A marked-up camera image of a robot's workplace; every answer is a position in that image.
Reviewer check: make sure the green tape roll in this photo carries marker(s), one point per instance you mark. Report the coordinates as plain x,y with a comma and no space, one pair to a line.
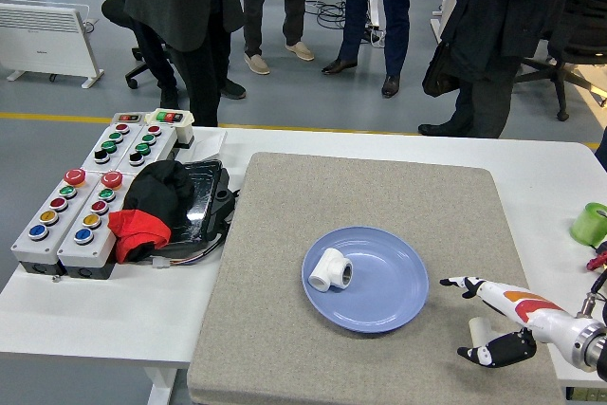
588,227

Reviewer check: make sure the blue plate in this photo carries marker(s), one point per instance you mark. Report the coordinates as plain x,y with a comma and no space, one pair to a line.
384,281

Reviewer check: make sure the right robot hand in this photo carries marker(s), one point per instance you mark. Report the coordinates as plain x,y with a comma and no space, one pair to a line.
531,310

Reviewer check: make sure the black office chair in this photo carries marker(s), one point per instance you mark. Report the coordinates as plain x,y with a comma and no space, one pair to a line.
583,21
114,11

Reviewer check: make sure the emergency stop button box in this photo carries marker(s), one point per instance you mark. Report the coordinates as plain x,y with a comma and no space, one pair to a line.
28,246
73,251

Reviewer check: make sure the white card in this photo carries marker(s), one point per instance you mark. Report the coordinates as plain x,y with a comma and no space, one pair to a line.
211,143

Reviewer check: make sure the black knob button box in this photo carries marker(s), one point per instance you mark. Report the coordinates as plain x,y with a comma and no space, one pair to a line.
97,141
161,141

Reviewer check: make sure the grey-brown mat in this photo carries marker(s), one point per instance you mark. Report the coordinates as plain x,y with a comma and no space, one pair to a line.
294,215

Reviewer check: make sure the white tee pipe fitting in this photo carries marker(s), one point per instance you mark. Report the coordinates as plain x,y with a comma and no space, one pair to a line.
325,267

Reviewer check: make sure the black and red cloth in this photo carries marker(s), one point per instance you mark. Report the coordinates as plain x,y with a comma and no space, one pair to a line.
152,196

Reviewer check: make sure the white panel heater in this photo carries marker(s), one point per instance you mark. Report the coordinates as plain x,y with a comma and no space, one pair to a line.
42,44

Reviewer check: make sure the cream green-red switch box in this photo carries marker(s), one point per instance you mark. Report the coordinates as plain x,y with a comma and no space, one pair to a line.
182,129

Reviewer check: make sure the small grey switch box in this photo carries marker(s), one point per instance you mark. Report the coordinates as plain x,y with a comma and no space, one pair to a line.
129,117

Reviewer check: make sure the black shoulder bag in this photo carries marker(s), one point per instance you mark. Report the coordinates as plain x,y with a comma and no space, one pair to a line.
438,75

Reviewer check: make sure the white table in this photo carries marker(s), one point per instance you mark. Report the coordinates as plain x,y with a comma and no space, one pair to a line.
118,310

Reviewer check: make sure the black flat device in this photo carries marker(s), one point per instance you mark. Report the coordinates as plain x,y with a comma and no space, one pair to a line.
204,196

